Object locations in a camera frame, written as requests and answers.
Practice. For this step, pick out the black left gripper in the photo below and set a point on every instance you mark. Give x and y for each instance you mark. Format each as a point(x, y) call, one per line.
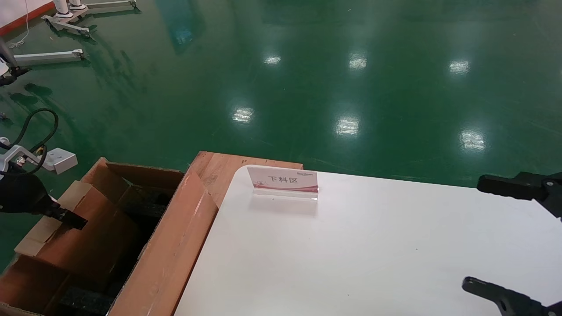
point(22, 193)

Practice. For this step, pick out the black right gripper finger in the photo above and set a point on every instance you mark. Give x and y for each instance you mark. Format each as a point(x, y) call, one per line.
point(509, 300)
point(527, 186)

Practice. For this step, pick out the small cardboard box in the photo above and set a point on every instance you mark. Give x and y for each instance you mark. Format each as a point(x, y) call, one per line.
point(96, 237)

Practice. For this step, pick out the large cardboard box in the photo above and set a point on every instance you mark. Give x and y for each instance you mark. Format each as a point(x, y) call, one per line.
point(175, 250)

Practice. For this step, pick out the black foam block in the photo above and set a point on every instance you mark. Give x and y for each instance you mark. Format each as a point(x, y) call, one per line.
point(85, 302)
point(147, 204)

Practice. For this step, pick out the white metal stand leg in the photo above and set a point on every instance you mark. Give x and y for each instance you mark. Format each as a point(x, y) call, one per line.
point(48, 57)

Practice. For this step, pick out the brown wooden board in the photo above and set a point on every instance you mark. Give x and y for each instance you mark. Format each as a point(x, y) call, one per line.
point(219, 169)

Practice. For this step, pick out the grey black stand foot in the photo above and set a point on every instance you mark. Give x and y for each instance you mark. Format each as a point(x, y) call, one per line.
point(9, 61)

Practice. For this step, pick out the white wheeled stand base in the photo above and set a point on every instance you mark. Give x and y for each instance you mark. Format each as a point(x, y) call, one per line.
point(66, 19)
point(105, 5)

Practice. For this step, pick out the clear acrylic sign holder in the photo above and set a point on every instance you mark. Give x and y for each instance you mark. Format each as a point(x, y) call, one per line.
point(283, 180)

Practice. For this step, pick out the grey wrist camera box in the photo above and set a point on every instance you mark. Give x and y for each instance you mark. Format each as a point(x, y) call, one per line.
point(61, 160)

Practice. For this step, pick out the silver camera mount bracket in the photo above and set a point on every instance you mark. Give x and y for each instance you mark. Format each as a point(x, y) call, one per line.
point(17, 156)

